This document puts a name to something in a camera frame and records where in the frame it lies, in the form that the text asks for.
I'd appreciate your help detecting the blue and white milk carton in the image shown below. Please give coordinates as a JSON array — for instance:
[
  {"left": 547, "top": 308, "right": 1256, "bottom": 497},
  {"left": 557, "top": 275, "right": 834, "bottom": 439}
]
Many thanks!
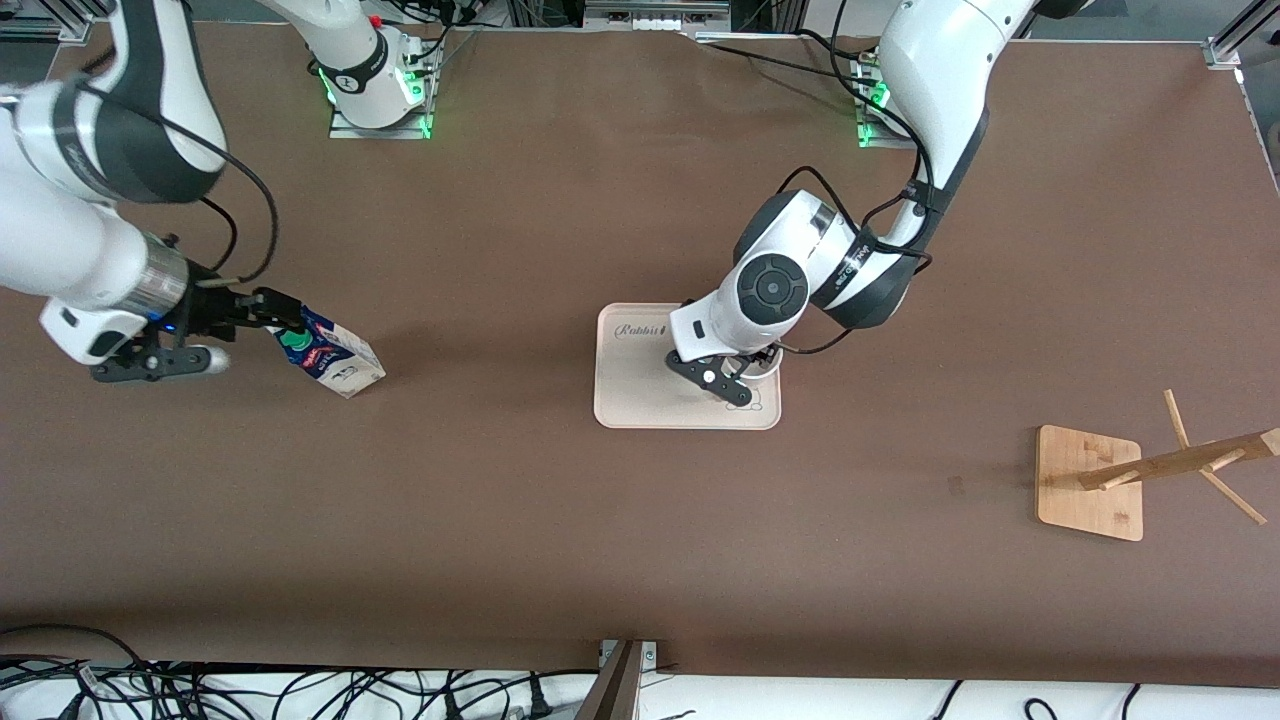
[{"left": 265, "top": 305, "right": 387, "bottom": 399}]

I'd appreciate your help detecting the wooden cup rack with pegs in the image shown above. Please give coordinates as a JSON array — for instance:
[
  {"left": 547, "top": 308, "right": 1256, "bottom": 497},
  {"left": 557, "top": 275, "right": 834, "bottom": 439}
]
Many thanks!
[{"left": 1035, "top": 388, "right": 1280, "bottom": 543}]

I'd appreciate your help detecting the cream tray with rabbit print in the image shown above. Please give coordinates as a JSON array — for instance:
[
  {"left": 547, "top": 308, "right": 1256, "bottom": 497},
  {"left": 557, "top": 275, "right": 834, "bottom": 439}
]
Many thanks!
[{"left": 594, "top": 303, "right": 783, "bottom": 431}]

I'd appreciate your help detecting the grey power strip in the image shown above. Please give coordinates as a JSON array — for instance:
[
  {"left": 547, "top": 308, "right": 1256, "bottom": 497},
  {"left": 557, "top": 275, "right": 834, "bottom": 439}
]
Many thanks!
[{"left": 583, "top": 0, "right": 733, "bottom": 31}]

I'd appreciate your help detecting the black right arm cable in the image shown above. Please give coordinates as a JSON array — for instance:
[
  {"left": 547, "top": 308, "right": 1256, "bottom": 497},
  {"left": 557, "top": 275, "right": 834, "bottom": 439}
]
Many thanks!
[{"left": 75, "top": 80, "right": 281, "bottom": 286}]

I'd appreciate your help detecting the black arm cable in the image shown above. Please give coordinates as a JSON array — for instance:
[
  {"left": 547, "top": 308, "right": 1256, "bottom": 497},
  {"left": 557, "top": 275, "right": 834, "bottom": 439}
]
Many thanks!
[
  {"left": 75, "top": 80, "right": 281, "bottom": 286},
  {"left": 775, "top": 165, "right": 936, "bottom": 357}
]

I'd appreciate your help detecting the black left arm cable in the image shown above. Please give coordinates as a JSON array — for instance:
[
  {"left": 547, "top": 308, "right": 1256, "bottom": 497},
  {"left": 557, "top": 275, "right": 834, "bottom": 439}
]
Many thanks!
[{"left": 775, "top": 165, "right": 936, "bottom": 357}]

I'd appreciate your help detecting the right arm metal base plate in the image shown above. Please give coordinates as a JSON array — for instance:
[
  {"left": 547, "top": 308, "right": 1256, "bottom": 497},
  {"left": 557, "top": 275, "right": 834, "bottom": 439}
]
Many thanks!
[{"left": 328, "top": 28, "right": 435, "bottom": 141}]

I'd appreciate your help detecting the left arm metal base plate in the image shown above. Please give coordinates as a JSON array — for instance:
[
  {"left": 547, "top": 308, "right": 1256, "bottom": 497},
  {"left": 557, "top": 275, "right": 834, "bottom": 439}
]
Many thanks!
[{"left": 850, "top": 52, "right": 926, "bottom": 151}]

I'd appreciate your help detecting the black power cable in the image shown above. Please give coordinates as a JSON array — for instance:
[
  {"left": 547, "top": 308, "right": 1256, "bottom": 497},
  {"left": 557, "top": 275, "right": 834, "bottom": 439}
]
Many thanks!
[{"left": 688, "top": 30, "right": 876, "bottom": 96}]

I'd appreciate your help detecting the aluminium frame profile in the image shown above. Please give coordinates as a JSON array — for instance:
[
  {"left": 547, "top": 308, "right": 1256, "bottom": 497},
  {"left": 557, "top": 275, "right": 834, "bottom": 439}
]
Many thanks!
[
  {"left": 1203, "top": 0, "right": 1280, "bottom": 71},
  {"left": 0, "top": 0, "right": 116, "bottom": 43}
]

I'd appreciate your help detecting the metal table edge bracket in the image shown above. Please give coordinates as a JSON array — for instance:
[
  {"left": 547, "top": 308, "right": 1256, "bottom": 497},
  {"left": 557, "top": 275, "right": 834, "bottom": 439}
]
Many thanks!
[{"left": 575, "top": 640, "right": 661, "bottom": 720}]

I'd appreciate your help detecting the black floor cable loop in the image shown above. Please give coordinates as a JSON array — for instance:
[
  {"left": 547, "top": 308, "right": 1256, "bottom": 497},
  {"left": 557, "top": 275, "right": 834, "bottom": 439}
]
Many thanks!
[{"left": 0, "top": 624, "right": 161, "bottom": 691}]

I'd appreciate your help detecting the black cable with plug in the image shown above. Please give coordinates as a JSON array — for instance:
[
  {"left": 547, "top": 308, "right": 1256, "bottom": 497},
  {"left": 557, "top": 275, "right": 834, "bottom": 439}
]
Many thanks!
[{"left": 440, "top": 672, "right": 556, "bottom": 720}]

